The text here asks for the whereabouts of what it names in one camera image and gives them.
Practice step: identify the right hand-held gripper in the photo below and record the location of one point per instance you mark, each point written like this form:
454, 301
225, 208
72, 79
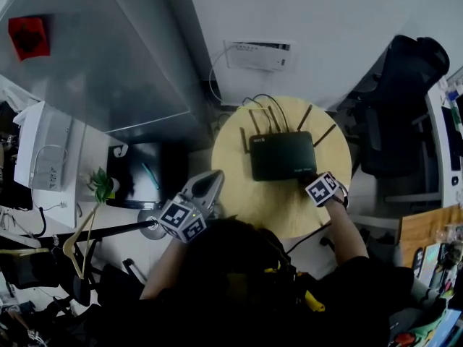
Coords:
322, 190

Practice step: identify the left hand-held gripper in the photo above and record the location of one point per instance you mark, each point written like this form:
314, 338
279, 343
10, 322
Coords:
181, 219

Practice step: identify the black router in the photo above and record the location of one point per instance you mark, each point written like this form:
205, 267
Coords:
282, 154

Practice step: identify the person's right forearm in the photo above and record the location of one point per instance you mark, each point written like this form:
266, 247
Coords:
345, 233

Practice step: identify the person's left forearm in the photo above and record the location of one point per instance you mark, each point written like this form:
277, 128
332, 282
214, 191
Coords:
161, 273

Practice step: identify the teal pen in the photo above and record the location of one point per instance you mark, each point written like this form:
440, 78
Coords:
150, 175

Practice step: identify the black coat stand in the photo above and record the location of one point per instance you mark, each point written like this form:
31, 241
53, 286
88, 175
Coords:
148, 226

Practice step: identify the person's black shirt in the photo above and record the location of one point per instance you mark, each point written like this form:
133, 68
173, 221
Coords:
224, 266

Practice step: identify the potted green plant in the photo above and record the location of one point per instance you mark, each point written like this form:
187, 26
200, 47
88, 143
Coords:
103, 186

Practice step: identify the black high-back office chair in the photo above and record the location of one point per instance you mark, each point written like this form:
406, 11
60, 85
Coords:
398, 114

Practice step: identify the wooden board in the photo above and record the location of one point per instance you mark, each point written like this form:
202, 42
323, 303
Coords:
423, 230

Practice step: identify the yellow clip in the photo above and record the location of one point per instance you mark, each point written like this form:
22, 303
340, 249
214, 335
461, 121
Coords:
314, 301

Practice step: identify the white desk under microwave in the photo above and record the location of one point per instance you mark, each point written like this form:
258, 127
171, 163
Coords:
94, 150

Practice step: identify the white computer desk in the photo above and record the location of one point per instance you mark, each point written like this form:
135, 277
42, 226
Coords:
437, 157

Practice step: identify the black computer mouse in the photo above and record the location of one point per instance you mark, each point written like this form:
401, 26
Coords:
454, 181

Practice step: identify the black mesh office chair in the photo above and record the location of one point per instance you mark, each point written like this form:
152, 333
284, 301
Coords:
112, 284

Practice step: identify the black keyboard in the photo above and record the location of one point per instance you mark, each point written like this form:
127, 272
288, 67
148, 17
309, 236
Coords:
452, 139

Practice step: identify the wooden clothes hanger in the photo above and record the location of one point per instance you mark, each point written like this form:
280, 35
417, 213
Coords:
68, 249
21, 251

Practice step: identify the silver refrigerator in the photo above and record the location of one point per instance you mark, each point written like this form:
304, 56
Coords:
108, 67

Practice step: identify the white microwave oven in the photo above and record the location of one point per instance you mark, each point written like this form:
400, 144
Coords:
40, 146

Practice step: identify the colourful bag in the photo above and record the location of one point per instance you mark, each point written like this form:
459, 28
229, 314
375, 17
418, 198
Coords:
430, 327

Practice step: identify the red paper decoration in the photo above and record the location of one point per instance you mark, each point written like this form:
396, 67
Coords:
29, 38

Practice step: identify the white wall network box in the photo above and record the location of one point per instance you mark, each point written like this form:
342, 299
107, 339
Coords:
257, 56

